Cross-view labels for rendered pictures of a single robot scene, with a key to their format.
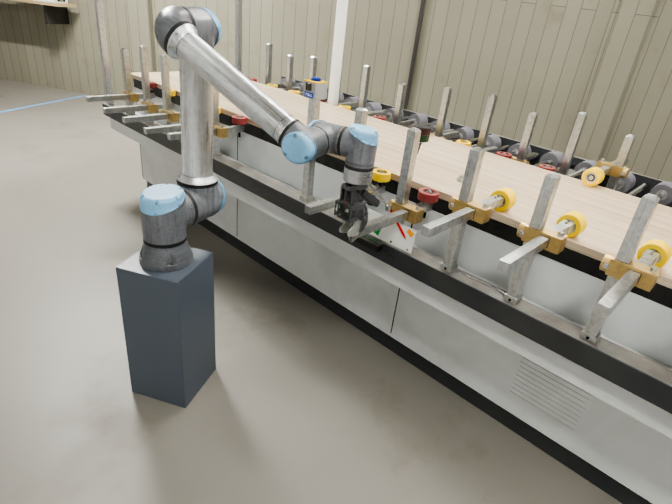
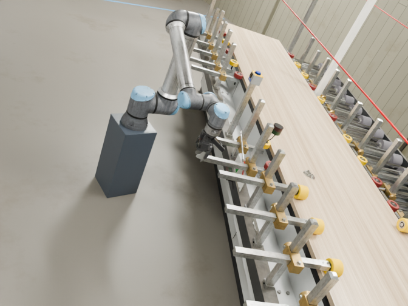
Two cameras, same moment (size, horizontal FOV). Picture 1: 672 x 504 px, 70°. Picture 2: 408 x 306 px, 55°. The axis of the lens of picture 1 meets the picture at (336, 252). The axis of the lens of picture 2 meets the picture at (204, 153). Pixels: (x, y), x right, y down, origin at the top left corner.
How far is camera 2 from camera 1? 1.15 m
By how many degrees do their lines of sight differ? 26
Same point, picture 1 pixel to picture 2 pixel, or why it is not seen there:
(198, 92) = not seen: hidden behind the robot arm
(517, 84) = not seen: outside the picture
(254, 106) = (178, 71)
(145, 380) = (100, 173)
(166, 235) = (134, 111)
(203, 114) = not seen: hidden behind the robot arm
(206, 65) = (173, 44)
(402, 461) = (171, 294)
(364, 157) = (214, 121)
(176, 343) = (115, 163)
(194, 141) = (170, 74)
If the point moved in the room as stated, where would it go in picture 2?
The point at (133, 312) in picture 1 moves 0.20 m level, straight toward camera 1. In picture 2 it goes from (108, 138) to (95, 152)
